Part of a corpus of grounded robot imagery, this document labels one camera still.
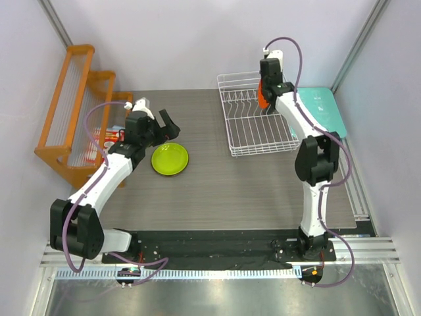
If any teal cutting board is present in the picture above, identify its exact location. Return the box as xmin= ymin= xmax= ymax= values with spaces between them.
xmin=297 ymin=87 xmax=347 ymax=139

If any orange plate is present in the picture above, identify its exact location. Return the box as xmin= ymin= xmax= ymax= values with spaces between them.
xmin=257 ymin=80 xmax=270 ymax=109

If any lime green plate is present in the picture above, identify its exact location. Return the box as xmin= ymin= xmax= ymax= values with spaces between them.
xmin=151 ymin=143 xmax=189 ymax=176

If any red snack package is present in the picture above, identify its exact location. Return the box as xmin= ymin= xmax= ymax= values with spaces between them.
xmin=84 ymin=124 xmax=128 ymax=165

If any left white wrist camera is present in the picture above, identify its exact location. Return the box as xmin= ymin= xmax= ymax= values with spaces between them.
xmin=124 ymin=97 xmax=155 ymax=120

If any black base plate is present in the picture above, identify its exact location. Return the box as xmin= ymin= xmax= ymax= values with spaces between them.
xmin=120 ymin=230 xmax=337 ymax=271

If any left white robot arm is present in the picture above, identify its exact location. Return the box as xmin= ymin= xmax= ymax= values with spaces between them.
xmin=50 ymin=109 xmax=180 ymax=263

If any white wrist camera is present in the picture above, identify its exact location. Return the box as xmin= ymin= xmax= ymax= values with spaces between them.
xmin=124 ymin=97 xmax=155 ymax=120
xmin=262 ymin=48 xmax=284 ymax=72

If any white wire dish rack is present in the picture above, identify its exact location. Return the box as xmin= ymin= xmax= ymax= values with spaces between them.
xmin=216 ymin=71 xmax=299 ymax=157

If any white slotted cable duct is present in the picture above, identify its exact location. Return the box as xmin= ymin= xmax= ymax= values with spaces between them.
xmin=55 ymin=266 xmax=302 ymax=280

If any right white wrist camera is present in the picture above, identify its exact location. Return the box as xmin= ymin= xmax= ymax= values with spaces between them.
xmin=262 ymin=48 xmax=284 ymax=72

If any aluminium frame rail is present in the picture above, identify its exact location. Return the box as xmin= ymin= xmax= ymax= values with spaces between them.
xmin=39 ymin=134 xmax=402 ymax=267

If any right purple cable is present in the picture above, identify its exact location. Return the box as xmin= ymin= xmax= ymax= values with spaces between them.
xmin=262 ymin=37 xmax=355 ymax=289

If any orange wooden shelf rack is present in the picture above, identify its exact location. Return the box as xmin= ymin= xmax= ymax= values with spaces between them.
xmin=34 ymin=44 xmax=133 ymax=189

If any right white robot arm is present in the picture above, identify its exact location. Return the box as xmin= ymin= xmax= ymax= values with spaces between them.
xmin=258 ymin=53 xmax=340 ymax=260

